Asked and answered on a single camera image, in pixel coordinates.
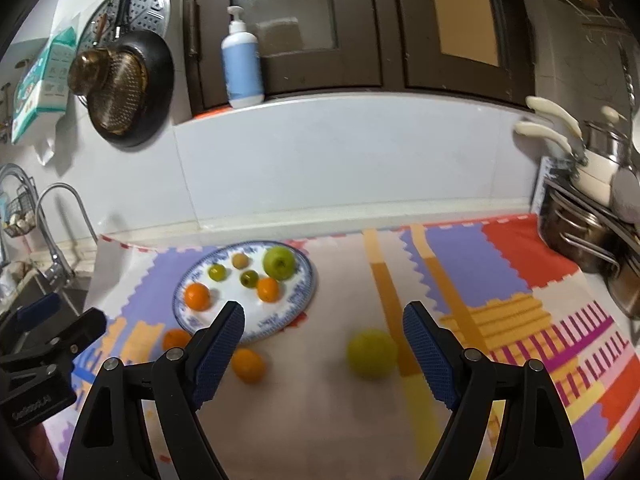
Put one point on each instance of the green apple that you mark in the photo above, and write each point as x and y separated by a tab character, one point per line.
279	262

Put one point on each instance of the copper perforated colander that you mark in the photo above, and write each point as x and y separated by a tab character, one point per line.
125	95

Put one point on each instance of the stacked steel pots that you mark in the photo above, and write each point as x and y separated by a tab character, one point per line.
542	180

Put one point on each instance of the white plastic bag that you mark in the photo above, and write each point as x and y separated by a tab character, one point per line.
47	147

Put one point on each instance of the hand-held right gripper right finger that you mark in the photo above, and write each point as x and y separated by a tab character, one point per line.
430	355

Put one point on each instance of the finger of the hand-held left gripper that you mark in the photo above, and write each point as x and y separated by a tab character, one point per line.
37	310
82	327

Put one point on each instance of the steel kitchen sink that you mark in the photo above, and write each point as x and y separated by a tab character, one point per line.
70	294

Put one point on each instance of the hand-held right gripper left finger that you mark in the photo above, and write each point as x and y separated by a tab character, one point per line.
217	355

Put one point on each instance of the thin gooseneck faucet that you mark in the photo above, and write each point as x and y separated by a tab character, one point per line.
65	186

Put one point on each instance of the white pan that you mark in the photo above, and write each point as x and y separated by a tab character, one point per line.
595	180

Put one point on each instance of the colourful patterned tablecloth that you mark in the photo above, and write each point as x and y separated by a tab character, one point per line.
325	310

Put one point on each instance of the small dark green fruit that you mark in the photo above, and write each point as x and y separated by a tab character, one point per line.
217	272

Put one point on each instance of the small tan fruit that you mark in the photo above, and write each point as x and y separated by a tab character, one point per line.
241	260

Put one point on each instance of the teal white bag box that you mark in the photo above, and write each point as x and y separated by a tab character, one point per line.
45	85

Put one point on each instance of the steel pot with lid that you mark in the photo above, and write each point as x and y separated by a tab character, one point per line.
607	142

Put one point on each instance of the brown window frame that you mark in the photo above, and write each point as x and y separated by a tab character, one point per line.
390	35

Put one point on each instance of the orange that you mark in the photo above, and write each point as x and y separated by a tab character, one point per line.
174	339
197	296
248	366
267	289

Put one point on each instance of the blue rimmed white plate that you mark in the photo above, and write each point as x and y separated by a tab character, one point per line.
235	320

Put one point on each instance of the small yellow-green tomato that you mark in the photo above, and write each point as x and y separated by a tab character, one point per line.
249	278

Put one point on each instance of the large yellow-green pear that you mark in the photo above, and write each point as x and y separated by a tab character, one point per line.
372	354

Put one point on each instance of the white blue pump bottle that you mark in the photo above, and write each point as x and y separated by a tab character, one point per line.
242	67

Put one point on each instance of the round metal steamer tray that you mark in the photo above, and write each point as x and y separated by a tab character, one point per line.
150	10

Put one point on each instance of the stainless steel pot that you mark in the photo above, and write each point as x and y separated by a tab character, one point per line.
570	230
625	285

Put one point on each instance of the chrome pull-down faucet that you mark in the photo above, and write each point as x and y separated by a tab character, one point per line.
57	270

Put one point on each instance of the metal spatula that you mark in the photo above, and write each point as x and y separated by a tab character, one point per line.
627	200

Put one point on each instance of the black frying pan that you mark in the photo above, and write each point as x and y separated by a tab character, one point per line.
160	80

